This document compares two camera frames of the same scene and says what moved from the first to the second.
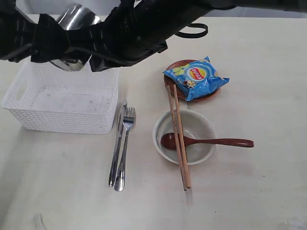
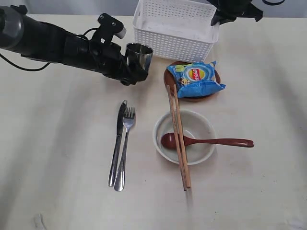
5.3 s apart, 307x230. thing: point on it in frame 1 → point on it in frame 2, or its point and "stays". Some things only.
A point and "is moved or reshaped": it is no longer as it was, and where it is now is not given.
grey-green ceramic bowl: x=194 y=124 stays
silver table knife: x=116 y=147 stays
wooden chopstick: x=182 y=136 stays
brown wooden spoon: x=169 y=141 stays
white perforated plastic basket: x=44 y=97 → x=180 y=30
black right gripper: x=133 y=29 → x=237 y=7
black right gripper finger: x=51 y=40 → x=222 y=18
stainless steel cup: x=75 y=16 → x=138 y=57
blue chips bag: x=197 y=79 is moved or reshaped
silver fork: x=128 y=118 stays
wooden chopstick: x=180 y=165 stays
